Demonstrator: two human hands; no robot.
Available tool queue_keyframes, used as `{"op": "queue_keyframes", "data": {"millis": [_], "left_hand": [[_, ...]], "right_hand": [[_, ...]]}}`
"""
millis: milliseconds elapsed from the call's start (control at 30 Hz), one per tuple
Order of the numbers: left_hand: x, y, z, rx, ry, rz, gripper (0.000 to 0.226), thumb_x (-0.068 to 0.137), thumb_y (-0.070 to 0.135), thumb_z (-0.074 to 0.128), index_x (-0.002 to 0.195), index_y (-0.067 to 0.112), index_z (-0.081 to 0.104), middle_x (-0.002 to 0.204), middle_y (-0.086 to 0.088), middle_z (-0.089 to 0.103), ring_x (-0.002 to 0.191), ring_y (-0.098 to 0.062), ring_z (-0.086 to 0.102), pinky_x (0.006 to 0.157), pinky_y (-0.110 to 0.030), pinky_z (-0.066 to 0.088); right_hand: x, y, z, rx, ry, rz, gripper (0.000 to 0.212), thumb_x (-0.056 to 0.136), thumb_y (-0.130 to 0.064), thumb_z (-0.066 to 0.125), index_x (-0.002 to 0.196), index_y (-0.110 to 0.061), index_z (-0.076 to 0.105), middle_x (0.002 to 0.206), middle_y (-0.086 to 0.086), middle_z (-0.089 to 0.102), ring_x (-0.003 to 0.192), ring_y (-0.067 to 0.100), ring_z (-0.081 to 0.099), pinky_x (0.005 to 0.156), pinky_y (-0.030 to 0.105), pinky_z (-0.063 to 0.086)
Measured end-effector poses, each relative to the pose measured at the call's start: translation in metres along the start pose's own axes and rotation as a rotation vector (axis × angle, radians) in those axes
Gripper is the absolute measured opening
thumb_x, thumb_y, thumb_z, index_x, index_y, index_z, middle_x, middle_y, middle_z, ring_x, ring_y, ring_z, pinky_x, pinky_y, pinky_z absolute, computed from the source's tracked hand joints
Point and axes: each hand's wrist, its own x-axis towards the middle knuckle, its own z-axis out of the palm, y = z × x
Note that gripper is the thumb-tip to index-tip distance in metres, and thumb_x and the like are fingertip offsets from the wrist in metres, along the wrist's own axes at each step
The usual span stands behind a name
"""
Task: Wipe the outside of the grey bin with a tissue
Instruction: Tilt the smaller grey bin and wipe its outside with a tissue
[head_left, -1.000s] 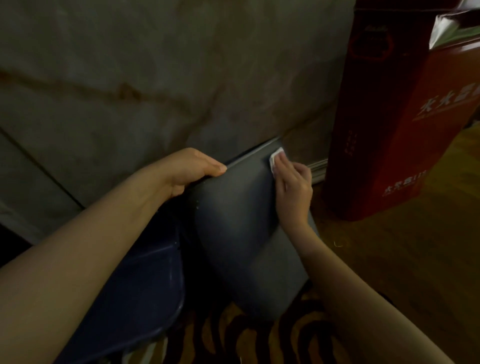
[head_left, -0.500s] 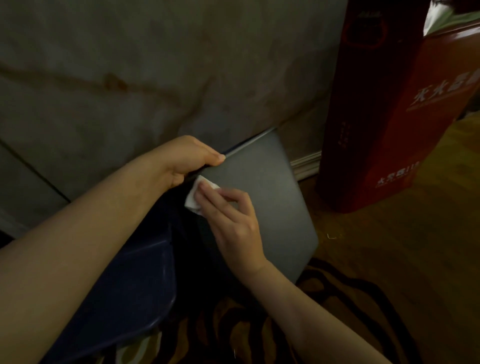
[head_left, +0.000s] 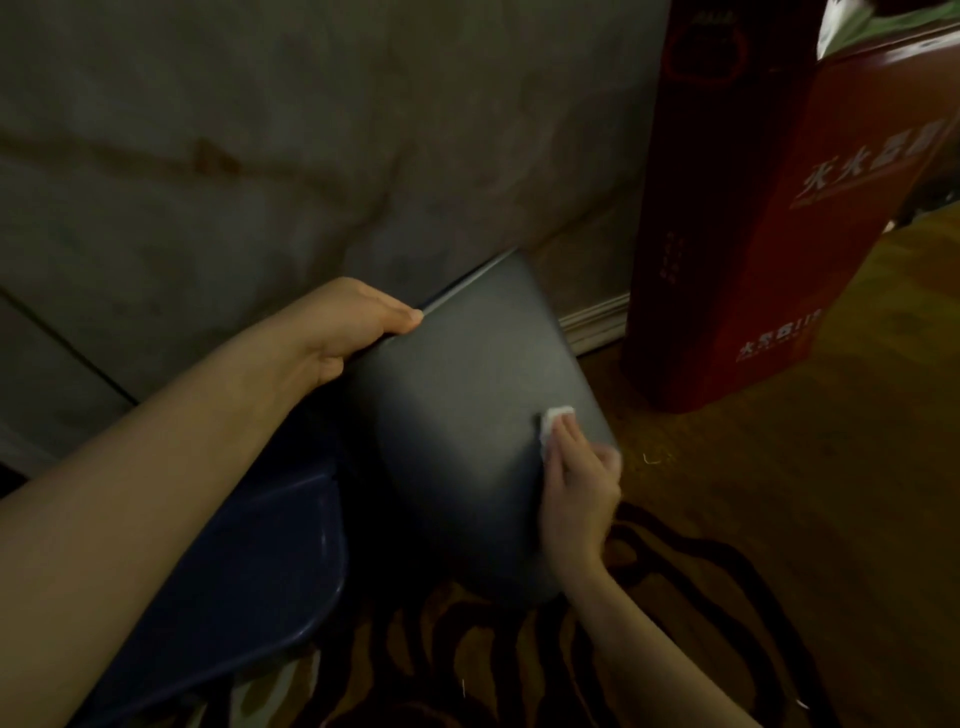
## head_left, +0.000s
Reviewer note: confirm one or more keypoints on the person's left hand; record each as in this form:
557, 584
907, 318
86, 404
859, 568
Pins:
330, 330

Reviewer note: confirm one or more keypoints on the person's right hand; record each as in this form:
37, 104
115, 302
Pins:
576, 495

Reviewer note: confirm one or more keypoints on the person's right fingers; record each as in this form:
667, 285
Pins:
577, 450

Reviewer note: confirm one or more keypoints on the person's left thumb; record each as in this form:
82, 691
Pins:
390, 316

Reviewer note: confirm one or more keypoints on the white wipe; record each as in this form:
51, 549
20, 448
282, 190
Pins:
553, 421

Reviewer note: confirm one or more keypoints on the grey laptop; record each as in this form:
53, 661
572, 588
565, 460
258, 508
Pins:
465, 420

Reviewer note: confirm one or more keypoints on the person's left forearm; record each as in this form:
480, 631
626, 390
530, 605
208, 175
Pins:
127, 495

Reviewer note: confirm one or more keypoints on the person's right forearm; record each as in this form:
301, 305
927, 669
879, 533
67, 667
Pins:
645, 652

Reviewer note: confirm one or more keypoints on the tiger striped garment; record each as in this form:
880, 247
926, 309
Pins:
570, 652

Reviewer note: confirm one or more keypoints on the blue plastic chair seat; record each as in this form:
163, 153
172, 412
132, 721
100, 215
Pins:
232, 570

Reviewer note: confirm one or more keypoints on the red cardboard box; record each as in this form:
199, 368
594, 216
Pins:
765, 202

